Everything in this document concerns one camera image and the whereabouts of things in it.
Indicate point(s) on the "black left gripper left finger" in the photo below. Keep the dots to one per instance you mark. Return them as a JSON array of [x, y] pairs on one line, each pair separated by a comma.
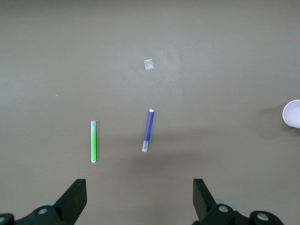
[[75, 199]]

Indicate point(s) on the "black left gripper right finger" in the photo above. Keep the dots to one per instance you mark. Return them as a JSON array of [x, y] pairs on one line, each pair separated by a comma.
[[204, 204]]

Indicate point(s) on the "purple marker pen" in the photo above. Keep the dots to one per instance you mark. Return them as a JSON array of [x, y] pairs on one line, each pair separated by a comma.
[[148, 129]]

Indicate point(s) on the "pink pen holder cup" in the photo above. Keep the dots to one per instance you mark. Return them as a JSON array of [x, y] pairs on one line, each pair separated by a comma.
[[293, 113]]

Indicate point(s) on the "green marker pen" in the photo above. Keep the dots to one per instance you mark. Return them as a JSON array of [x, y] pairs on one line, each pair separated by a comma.
[[93, 145]]

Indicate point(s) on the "small square tape patch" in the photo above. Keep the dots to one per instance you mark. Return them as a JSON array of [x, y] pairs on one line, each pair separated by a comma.
[[148, 65]]

